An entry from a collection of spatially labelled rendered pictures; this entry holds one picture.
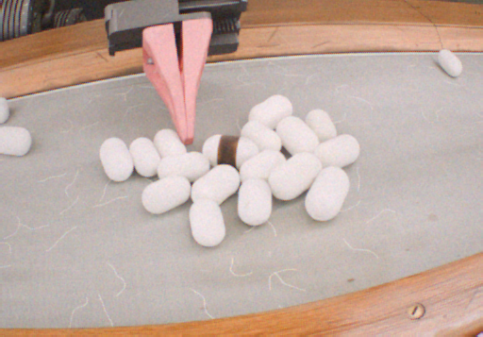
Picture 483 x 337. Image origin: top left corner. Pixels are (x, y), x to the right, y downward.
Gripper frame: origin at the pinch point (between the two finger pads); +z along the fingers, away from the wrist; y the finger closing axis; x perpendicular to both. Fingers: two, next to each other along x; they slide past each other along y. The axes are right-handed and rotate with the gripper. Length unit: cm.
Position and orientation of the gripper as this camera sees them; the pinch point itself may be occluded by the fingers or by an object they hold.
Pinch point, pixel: (186, 129)
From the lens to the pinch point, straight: 39.9
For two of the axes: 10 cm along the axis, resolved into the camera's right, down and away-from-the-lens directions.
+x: -1.2, 2.7, 9.6
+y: 9.8, -1.3, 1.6
